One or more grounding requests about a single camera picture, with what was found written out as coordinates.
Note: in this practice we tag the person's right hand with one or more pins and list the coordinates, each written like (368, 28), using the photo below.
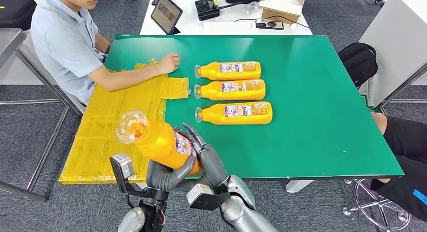
(169, 63)

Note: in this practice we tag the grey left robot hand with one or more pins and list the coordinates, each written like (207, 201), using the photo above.
(160, 178)

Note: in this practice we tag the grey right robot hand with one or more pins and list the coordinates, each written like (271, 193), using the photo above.
(211, 167)

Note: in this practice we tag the orange detergent bottle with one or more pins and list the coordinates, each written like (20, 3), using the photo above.
(213, 117)
(160, 142)
(207, 72)
(210, 92)

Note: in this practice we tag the person's right forearm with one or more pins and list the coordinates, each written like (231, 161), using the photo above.
(126, 77)

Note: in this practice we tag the person's left forearm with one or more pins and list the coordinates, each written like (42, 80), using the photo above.
(103, 43)

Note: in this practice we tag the black tablet on stand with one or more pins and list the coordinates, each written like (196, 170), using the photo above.
(165, 13)

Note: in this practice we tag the black router with antennas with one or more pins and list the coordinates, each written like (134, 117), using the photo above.
(207, 8)

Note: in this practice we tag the white table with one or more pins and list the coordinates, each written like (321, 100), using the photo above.
(226, 28)

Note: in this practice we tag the yellow taped cardboard mat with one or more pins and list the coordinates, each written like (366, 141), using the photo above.
(100, 140)

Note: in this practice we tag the person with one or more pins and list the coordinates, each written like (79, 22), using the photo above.
(407, 140)
(63, 40)

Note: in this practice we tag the brown cardboard box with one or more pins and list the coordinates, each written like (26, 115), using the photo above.
(280, 16)

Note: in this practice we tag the green table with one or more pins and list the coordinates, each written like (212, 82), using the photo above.
(317, 107)

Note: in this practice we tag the white foam sheet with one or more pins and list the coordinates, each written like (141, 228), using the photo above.
(283, 5)

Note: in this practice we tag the black hard case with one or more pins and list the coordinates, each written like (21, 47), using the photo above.
(16, 12)

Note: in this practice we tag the chrome chair base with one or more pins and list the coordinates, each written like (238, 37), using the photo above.
(380, 201)

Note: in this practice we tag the black backpack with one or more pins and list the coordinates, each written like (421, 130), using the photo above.
(358, 62)

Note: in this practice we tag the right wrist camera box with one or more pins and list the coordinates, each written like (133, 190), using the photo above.
(200, 195)

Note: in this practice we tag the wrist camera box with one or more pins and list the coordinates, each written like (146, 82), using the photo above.
(200, 195)
(121, 167)

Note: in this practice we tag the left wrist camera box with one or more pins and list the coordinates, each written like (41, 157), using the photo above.
(121, 167)

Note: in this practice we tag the black flat camera device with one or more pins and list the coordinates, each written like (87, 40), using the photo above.
(269, 24)

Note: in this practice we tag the white cabinet with steel frame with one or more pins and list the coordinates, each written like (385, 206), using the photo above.
(397, 33)

